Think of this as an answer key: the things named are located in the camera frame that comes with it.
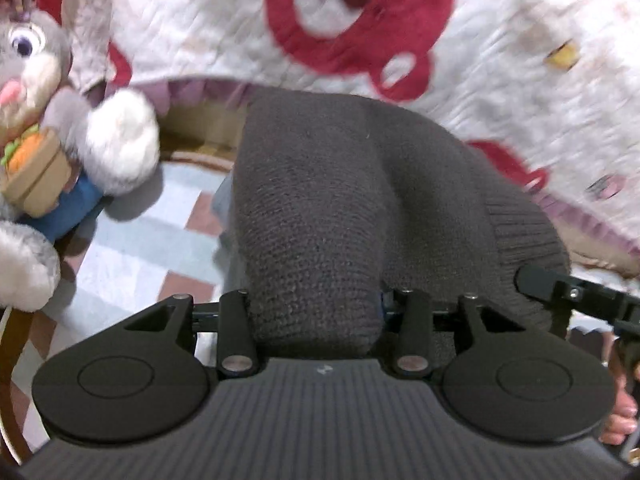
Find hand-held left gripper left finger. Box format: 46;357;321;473
122;289;262;378

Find white quilted bear-print bedspread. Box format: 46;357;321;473
35;0;640;266

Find person's right hand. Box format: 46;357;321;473
600;352;640;447

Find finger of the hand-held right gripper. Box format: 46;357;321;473
515;264;640;322

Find dark brown knitted sweater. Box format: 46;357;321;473
227;87;573;361

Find checked floor mat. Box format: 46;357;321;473
0;147;616;461

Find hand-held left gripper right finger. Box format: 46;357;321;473
380;287;527;380

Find grey plush rabbit toy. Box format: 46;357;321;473
0;0;163;313

